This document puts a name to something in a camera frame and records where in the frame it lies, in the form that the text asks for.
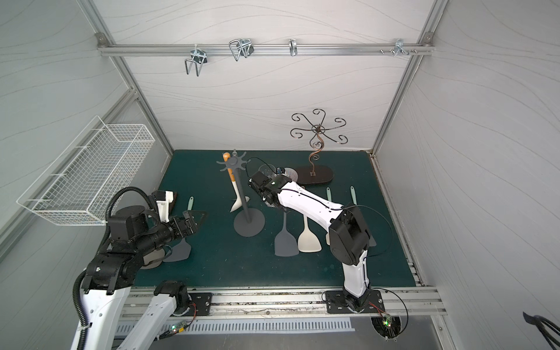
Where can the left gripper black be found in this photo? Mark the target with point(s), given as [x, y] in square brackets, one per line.
[187, 223]

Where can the grey turner mint handle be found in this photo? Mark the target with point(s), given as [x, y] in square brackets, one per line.
[182, 250]

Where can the grey utensil mint handle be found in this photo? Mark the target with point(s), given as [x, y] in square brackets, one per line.
[285, 244]

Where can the white spatula light wood handle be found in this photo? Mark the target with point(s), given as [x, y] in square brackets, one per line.
[308, 242]

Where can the cream spatula mint handle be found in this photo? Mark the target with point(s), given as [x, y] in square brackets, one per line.
[329, 197]

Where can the grey spatula mint handle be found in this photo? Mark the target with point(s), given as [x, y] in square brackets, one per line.
[372, 241]

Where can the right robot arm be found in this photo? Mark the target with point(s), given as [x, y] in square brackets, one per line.
[348, 231]

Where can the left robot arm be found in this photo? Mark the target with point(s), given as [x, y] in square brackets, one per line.
[137, 225]

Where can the grey utensil rack stand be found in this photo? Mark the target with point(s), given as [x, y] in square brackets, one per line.
[250, 221]

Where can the clear drinking glass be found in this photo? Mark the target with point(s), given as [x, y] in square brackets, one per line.
[268, 170]

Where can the pink striped bowl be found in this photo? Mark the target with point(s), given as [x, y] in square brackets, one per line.
[291, 173]

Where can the white vent strip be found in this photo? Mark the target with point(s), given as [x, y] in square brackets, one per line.
[270, 326]

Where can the brown metal scroll stand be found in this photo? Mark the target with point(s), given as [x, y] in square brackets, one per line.
[316, 174]

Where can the metal double hook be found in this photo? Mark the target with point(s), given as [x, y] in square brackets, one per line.
[198, 58]

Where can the small metal hook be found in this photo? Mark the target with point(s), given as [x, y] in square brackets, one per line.
[293, 47]

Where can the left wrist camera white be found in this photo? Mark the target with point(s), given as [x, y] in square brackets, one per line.
[164, 201]

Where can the cream utensil orange handle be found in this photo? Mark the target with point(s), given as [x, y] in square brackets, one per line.
[237, 204]

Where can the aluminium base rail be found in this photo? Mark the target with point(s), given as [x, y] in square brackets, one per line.
[284, 302]

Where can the white wire basket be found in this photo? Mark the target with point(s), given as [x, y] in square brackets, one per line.
[75, 189]

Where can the metal wire hook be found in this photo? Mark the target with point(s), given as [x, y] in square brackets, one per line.
[241, 48]

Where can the aluminium top rail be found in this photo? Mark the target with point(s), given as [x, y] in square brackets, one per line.
[109, 49]

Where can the metal bracket hook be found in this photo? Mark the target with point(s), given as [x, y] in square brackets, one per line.
[399, 49]

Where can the black cable bundle corner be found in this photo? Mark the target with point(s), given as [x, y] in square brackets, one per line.
[548, 329]

